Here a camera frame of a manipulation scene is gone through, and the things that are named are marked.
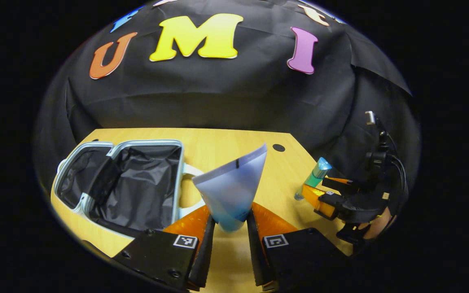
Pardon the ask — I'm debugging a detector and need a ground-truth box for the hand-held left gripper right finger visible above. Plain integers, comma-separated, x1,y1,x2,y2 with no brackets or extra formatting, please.
246,202,353,293

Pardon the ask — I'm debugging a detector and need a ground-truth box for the light blue suitcase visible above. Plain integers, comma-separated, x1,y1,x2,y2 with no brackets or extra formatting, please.
53,140,204,238

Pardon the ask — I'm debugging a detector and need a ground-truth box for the light blue cosmetic tube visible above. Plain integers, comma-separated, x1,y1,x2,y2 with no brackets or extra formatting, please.
192,142,268,233

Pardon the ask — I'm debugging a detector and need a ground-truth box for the black cable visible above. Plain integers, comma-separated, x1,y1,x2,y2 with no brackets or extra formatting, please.
385,132,408,198

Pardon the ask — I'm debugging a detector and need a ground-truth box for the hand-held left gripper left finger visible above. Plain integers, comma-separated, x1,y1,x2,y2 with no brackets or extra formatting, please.
112,203,217,291

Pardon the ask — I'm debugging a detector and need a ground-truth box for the small blue green bottle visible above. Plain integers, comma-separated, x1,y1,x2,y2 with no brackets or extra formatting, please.
294,157,333,201

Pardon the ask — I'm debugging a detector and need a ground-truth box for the black backdrop cloth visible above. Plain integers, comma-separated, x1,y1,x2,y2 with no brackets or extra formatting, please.
35,0,422,192

